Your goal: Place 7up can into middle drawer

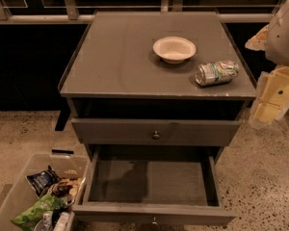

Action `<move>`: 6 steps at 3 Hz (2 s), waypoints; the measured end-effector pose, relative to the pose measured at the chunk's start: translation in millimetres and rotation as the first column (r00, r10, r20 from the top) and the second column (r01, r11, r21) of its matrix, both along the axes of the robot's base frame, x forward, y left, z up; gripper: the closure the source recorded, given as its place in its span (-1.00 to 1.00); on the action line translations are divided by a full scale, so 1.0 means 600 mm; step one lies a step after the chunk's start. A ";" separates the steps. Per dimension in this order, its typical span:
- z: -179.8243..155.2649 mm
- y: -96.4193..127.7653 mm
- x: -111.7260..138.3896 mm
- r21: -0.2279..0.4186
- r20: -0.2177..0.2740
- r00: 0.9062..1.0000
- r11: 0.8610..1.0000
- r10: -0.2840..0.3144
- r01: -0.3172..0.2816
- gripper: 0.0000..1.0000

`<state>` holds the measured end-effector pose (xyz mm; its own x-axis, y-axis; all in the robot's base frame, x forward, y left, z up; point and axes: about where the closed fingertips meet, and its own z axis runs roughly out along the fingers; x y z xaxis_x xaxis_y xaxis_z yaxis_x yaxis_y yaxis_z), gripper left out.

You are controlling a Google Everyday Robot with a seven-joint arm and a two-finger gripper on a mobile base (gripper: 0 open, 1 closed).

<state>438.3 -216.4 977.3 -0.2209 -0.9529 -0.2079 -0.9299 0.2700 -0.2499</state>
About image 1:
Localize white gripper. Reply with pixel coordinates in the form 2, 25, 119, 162
245, 0, 289, 128

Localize crushed 7up can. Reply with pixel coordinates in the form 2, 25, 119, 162
195, 61, 239, 87

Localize grey drawer cabinet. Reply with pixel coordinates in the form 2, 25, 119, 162
57, 11, 258, 166

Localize open grey middle drawer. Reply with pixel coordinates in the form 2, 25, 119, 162
73, 145, 235, 226

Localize closed grey top drawer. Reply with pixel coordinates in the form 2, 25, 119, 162
71, 118, 240, 146

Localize white paper bowl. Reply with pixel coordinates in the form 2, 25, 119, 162
153, 37, 197, 64

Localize brown snack bag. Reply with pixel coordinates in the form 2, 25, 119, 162
47, 178, 83, 196

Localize dark blue snack bag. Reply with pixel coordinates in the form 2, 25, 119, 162
26, 167, 61, 197

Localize white snack packet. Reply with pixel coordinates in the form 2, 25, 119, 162
53, 212, 69, 231

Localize clear plastic bottle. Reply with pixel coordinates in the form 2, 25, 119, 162
34, 211, 53, 231

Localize clear plastic storage bin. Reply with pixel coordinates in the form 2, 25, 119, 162
0, 154, 90, 231

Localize green snack bag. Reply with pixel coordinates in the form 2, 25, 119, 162
11, 194, 66, 231

